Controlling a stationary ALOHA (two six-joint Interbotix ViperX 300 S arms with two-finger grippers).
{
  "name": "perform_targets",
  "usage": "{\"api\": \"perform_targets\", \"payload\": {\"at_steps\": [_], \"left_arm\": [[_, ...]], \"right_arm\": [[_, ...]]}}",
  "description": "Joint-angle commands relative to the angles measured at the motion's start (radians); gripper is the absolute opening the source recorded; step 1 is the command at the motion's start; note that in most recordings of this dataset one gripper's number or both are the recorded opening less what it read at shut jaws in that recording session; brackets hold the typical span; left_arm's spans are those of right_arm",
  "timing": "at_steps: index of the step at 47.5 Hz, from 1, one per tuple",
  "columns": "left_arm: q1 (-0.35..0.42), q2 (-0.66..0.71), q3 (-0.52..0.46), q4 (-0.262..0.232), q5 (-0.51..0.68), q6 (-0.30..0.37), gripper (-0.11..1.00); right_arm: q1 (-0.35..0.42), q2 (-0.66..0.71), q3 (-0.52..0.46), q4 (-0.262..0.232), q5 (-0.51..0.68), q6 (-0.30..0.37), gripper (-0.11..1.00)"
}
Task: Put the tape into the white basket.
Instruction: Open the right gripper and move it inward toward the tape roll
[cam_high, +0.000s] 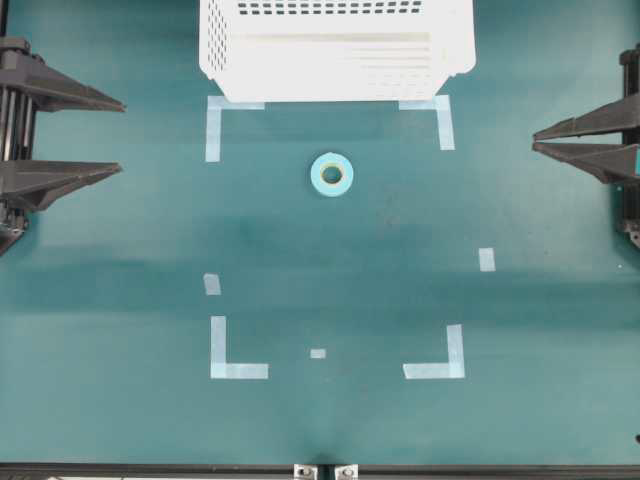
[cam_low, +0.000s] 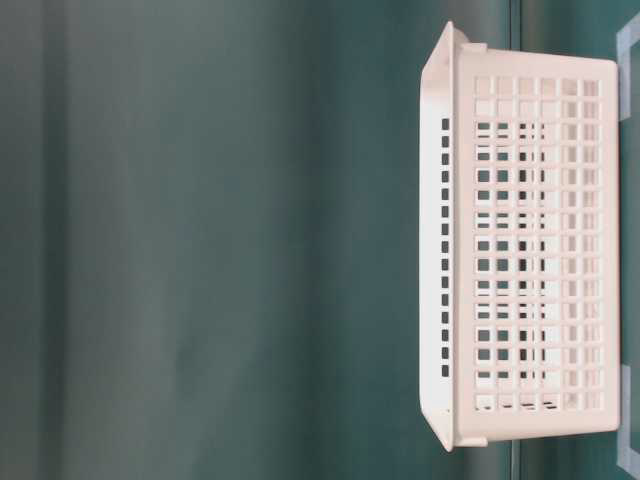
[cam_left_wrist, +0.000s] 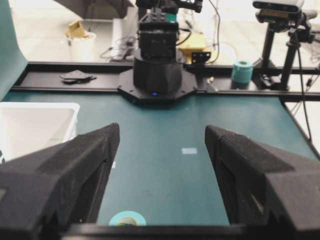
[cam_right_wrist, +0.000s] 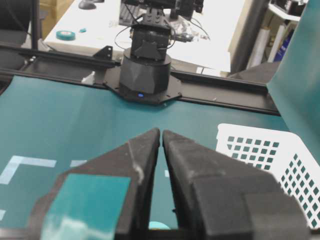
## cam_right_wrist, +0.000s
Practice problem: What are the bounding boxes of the teal tape roll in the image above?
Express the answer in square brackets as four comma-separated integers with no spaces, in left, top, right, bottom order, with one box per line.
[56,30,76,41]
[148,221,171,230]

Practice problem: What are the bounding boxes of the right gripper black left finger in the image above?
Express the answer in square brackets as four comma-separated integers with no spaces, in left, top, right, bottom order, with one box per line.
[27,128,160,240]

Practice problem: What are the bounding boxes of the teal tape roll on desk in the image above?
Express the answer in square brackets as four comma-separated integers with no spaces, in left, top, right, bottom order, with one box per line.
[56,30,76,41]

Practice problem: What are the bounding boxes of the white perforated plastic basket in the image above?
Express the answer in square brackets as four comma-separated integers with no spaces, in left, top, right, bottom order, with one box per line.
[216,123,320,230]

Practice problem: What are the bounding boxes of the white background desk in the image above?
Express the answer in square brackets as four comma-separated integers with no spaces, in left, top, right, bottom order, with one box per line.
[45,0,245,76]

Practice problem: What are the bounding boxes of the light blue tape corner marker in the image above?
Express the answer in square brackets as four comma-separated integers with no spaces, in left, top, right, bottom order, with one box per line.
[0,155,57,186]

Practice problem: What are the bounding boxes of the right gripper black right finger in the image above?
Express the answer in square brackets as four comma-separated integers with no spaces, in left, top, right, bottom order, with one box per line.
[162,130,311,240]

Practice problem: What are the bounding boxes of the black aluminium frame rail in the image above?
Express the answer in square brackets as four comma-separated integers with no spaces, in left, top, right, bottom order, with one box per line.
[0,44,280,116]

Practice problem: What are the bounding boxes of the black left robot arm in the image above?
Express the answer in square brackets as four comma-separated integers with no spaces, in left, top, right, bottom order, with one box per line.
[103,0,204,105]

